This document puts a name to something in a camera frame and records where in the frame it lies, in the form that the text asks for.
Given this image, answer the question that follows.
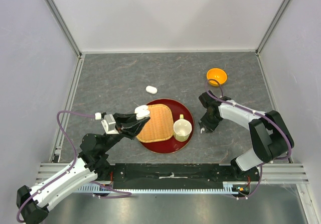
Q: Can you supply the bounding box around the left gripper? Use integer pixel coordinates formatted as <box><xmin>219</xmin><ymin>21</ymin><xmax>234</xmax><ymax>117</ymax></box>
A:
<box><xmin>102</xmin><ymin>111</ymin><xmax>151</xmax><ymax>152</ymax></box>

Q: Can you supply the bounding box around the white square earbud case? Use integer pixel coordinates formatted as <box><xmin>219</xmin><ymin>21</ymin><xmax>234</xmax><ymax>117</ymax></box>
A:
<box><xmin>134</xmin><ymin>105</ymin><xmax>150</xmax><ymax>120</ymax></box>

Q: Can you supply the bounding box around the white oval charging case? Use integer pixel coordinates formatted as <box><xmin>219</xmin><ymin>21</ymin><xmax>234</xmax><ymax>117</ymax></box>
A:
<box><xmin>145</xmin><ymin>85</ymin><xmax>158</xmax><ymax>94</ymax></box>

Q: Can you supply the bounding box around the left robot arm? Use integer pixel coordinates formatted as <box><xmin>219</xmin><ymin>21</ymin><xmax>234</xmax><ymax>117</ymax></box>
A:
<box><xmin>16</xmin><ymin>109</ymin><xmax>150</xmax><ymax>223</ymax></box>

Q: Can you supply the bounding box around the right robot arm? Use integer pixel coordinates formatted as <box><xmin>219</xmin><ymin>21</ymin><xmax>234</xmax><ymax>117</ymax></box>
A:
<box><xmin>199</xmin><ymin>91</ymin><xmax>294</xmax><ymax>181</ymax></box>

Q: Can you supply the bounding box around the cream mug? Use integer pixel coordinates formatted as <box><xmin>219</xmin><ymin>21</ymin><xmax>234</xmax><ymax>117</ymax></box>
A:
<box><xmin>173</xmin><ymin>114</ymin><xmax>193</xmax><ymax>142</ymax></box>

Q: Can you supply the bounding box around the woven bamboo basket plate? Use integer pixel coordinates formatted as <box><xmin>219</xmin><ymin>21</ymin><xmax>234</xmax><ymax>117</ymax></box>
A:
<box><xmin>136</xmin><ymin>104</ymin><xmax>174</xmax><ymax>143</ymax></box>

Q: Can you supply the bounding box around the red round tray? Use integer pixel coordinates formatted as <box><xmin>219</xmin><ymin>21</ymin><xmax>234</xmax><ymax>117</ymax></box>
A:
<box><xmin>140</xmin><ymin>98</ymin><xmax>194</xmax><ymax>154</ymax></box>

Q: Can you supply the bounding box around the orange bowl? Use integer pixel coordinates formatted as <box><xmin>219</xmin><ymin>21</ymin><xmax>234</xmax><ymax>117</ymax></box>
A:
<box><xmin>206</xmin><ymin>68</ymin><xmax>228</xmax><ymax>86</ymax></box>

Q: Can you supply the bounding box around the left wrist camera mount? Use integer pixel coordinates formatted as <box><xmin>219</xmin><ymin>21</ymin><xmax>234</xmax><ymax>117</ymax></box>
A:
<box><xmin>101</xmin><ymin>114</ymin><xmax>119</xmax><ymax>135</ymax></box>

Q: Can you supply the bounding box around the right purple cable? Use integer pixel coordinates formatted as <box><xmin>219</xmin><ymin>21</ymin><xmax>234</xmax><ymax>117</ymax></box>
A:
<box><xmin>205</xmin><ymin>78</ymin><xmax>293</xmax><ymax>200</ymax></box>

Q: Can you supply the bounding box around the purple cable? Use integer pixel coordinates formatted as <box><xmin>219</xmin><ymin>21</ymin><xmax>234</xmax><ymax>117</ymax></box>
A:
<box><xmin>16</xmin><ymin>110</ymin><xmax>132</xmax><ymax>221</ymax></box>
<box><xmin>205</xmin><ymin>78</ymin><xmax>293</xmax><ymax>200</ymax></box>

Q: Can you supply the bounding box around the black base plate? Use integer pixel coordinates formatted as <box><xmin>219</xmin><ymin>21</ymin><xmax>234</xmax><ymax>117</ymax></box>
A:
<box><xmin>99</xmin><ymin>163</ymin><xmax>259</xmax><ymax>190</ymax></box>

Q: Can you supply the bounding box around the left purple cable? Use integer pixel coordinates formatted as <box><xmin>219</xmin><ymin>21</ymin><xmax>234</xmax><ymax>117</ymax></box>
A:
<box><xmin>16</xmin><ymin>110</ymin><xmax>132</xmax><ymax>221</ymax></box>

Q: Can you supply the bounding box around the grey cable duct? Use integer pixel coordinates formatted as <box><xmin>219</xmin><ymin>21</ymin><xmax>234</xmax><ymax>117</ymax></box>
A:
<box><xmin>74</xmin><ymin>183</ymin><xmax>239</xmax><ymax>195</ymax></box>

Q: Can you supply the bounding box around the left aluminium frame post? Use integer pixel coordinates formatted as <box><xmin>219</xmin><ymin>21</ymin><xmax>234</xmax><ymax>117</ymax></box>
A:
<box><xmin>44</xmin><ymin>0</ymin><xmax>82</xmax><ymax>58</ymax></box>

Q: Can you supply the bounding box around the aluminium frame post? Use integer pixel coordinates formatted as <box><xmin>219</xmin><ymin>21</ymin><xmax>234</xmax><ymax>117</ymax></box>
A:
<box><xmin>44</xmin><ymin>0</ymin><xmax>82</xmax><ymax>58</ymax></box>
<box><xmin>255</xmin><ymin>0</ymin><xmax>292</xmax><ymax>56</ymax></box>

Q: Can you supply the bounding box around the right aluminium frame post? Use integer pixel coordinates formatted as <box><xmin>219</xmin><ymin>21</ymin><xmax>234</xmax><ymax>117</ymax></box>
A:
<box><xmin>255</xmin><ymin>0</ymin><xmax>292</xmax><ymax>56</ymax></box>

